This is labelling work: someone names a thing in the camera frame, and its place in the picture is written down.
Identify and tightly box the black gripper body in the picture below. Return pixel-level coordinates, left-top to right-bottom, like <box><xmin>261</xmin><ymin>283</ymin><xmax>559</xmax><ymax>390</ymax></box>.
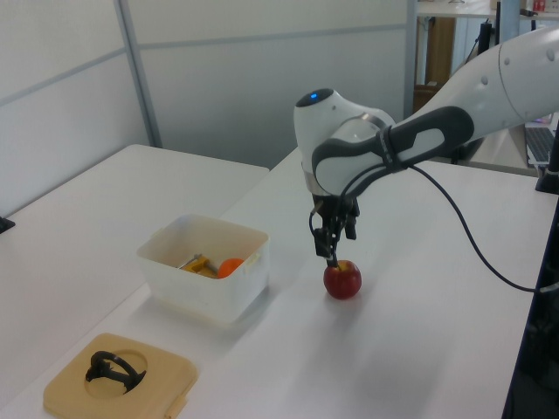
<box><xmin>311</xmin><ymin>194</ymin><xmax>362</xmax><ymax>222</ymax></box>

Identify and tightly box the red apple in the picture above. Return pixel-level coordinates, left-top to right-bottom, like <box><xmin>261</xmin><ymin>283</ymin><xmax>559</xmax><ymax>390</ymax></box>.
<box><xmin>322</xmin><ymin>258</ymin><xmax>363</xmax><ymax>302</ymax></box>

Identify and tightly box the orange fruit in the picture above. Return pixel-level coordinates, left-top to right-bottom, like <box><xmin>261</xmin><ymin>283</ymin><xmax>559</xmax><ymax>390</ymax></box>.
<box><xmin>217</xmin><ymin>258</ymin><xmax>246</xmax><ymax>279</ymax></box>

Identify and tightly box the white plastic container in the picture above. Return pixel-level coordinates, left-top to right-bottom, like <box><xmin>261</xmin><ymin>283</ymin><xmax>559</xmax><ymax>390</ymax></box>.
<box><xmin>135</xmin><ymin>213</ymin><xmax>270</xmax><ymax>326</ymax></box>

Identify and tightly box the tan plastic container lid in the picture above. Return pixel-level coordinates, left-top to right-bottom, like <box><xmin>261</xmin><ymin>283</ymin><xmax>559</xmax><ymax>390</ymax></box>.
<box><xmin>42</xmin><ymin>332</ymin><xmax>199</xmax><ymax>419</ymax></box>

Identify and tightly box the yellow and silver tool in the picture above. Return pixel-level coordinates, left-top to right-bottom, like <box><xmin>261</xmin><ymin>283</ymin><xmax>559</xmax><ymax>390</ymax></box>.
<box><xmin>176</xmin><ymin>252</ymin><xmax>219</xmax><ymax>278</ymax></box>

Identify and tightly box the brown wooden desk panel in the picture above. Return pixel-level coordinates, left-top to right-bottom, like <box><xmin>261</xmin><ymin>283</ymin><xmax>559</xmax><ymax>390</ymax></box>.
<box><xmin>413</xmin><ymin>16</ymin><xmax>458</xmax><ymax>114</ymax></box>

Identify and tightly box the silver laptop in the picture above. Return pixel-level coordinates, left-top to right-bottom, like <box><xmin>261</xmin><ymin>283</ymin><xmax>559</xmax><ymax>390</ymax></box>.
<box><xmin>523</xmin><ymin>113</ymin><xmax>559</xmax><ymax>168</ymax></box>

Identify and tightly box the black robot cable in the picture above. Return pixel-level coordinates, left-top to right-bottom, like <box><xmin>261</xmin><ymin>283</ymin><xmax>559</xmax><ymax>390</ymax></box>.
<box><xmin>307</xmin><ymin>163</ymin><xmax>539</xmax><ymax>292</ymax></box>

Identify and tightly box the grey partition post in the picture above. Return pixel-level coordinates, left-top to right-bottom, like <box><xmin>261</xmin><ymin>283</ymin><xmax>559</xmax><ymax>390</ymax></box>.
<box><xmin>404</xmin><ymin>0</ymin><xmax>419</xmax><ymax>115</ymax></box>

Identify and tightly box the black camera stand post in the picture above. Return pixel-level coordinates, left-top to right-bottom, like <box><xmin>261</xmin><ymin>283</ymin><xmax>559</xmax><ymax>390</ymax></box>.
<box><xmin>500</xmin><ymin>113</ymin><xmax>559</xmax><ymax>419</ymax></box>

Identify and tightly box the black wire lid handle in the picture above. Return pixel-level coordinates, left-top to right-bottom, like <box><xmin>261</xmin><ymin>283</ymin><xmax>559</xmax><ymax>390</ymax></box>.
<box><xmin>85</xmin><ymin>350</ymin><xmax>148</xmax><ymax>395</ymax></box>

